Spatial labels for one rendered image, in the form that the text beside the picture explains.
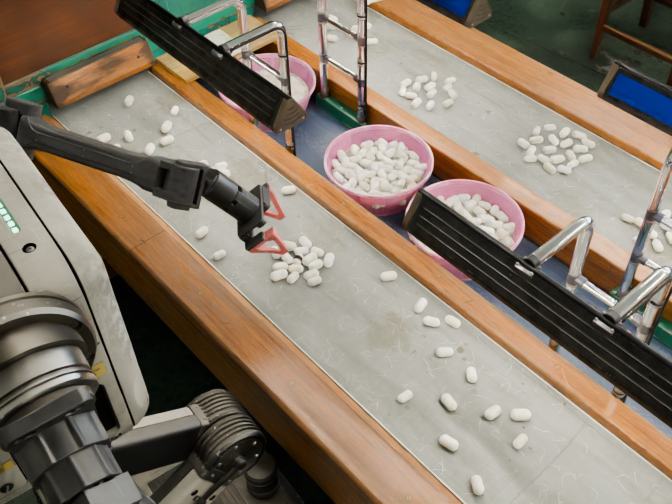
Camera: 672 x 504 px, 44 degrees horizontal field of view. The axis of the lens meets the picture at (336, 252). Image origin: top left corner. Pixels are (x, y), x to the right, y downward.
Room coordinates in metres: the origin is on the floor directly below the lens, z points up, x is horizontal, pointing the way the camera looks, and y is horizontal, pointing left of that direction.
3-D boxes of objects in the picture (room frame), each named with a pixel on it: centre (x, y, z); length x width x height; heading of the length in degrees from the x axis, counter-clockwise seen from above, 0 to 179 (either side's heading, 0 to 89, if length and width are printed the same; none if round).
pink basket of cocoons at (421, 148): (1.52, -0.11, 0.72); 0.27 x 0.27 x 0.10
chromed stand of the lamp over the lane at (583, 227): (0.85, -0.41, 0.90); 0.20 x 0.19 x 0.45; 40
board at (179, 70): (2.02, 0.31, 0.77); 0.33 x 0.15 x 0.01; 130
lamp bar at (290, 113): (1.55, 0.28, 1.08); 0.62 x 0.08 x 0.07; 40
